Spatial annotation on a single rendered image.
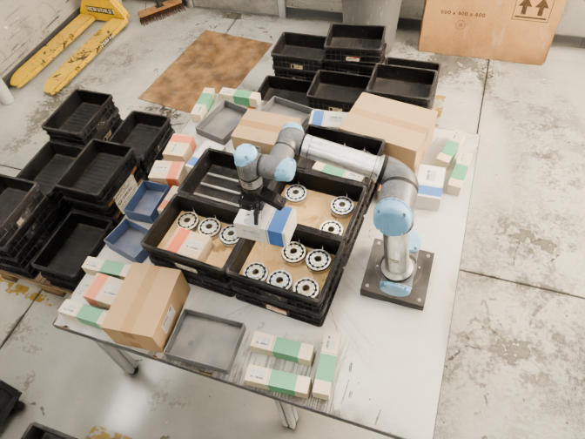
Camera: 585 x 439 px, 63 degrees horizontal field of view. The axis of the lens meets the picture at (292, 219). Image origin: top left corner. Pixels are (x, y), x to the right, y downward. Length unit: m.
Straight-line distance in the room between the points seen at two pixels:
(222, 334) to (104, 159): 1.57
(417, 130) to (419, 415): 1.28
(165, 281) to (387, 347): 0.92
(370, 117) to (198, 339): 1.33
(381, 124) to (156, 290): 1.30
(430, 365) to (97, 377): 1.81
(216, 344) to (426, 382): 0.83
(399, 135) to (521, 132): 1.67
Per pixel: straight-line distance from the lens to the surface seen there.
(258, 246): 2.05
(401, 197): 1.48
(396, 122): 2.44
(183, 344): 2.05
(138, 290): 2.05
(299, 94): 3.64
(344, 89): 3.48
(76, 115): 3.62
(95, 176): 3.11
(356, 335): 1.98
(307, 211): 2.14
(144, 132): 3.44
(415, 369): 1.95
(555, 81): 4.45
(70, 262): 3.06
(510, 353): 2.85
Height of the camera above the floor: 2.51
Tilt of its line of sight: 52 degrees down
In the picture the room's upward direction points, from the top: 8 degrees counter-clockwise
